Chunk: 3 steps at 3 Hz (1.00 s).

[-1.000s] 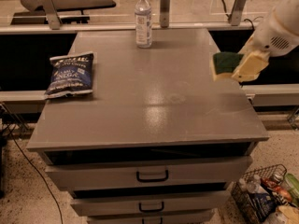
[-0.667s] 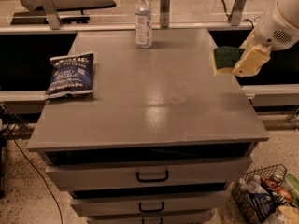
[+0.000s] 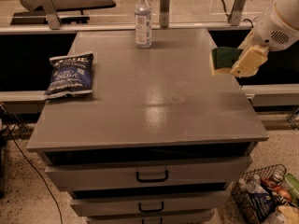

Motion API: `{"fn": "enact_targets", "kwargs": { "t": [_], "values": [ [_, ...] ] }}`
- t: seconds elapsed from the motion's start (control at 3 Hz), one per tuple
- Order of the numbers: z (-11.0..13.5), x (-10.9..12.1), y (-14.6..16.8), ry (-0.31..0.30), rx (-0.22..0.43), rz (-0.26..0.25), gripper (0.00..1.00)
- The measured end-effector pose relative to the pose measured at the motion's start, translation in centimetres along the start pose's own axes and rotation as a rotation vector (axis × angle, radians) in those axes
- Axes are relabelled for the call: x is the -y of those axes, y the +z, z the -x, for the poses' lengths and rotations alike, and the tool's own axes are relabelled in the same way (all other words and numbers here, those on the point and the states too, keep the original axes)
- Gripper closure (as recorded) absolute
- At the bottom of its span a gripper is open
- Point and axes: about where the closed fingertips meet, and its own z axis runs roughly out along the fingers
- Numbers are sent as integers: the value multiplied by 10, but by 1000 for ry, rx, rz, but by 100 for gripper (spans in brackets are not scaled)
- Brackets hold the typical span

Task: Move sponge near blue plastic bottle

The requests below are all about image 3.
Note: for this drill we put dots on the red snack packet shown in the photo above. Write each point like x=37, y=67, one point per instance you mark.
x=276, y=188

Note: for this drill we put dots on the water bottle in basket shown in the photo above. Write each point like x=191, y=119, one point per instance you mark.
x=254, y=185

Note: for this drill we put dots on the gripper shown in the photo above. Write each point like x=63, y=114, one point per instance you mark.
x=270, y=30

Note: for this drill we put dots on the green and yellow sponge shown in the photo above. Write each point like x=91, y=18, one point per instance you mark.
x=222, y=59

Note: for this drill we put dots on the clear plastic water bottle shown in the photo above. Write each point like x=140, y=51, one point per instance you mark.
x=143, y=24

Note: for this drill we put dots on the middle metal bracket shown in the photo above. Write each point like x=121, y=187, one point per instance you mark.
x=164, y=13

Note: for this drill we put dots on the left metal bracket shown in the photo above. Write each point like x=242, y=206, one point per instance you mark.
x=53, y=20

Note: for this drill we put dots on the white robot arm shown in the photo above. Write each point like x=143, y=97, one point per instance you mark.
x=276, y=30

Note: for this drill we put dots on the top grey drawer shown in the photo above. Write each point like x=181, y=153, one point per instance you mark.
x=143, y=174

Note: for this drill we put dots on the blue chip bag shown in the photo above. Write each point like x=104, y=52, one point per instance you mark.
x=71, y=75

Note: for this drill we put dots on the metal bracket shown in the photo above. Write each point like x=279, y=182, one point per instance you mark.
x=164, y=13
x=53, y=20
x=236, y=13

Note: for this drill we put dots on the black wire basket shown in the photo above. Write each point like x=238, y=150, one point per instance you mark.
x=256, y=207

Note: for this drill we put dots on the grey drawer cabinet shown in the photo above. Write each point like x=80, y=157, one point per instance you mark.
x=156, y=104

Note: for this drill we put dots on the grey drawer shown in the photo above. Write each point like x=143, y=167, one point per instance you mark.
x=193, y=217
x=143, y=174
x=149, y=204

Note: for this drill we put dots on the green can in basket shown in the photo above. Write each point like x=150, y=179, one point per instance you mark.
x=291, y=184

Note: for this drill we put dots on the right metal bracket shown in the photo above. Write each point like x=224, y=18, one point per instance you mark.
x=236, y=13

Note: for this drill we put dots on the middle grey drawer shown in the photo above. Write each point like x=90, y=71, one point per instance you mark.
x=149, y=204

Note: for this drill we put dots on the bottom grey drawer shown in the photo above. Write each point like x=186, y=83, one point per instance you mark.
x=193, y=217

